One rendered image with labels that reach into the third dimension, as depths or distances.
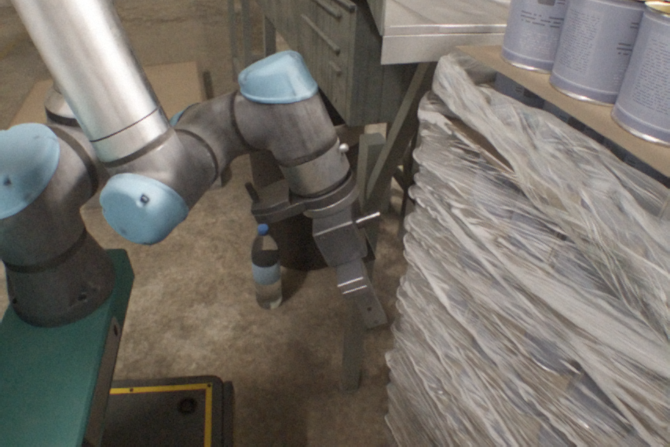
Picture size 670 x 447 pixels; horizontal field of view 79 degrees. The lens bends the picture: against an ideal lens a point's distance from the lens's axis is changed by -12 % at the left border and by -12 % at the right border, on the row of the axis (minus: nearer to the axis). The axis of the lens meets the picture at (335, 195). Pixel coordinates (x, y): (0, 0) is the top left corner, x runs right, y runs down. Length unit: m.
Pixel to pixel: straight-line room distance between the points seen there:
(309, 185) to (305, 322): 1.05
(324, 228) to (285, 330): 1.02
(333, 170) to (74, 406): 0.40
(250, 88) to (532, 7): 0.28
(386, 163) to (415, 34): 0.31
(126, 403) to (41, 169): 0.62
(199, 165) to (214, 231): 1.41
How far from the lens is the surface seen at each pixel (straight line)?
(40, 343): 0.67
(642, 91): 0.33
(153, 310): 1.63
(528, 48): 0.42
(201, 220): 1.94
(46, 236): 0.60
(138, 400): 1.06
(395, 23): 0.47
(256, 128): 0.49
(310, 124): 0.48
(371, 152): 0.80
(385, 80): 0.83
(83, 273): 0.65
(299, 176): 0.50
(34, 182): 0.57
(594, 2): 0.36
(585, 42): 0.37
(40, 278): 0.64
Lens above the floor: 1.20
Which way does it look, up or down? 36 degrees down
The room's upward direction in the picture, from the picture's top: 3 degrees clockwise
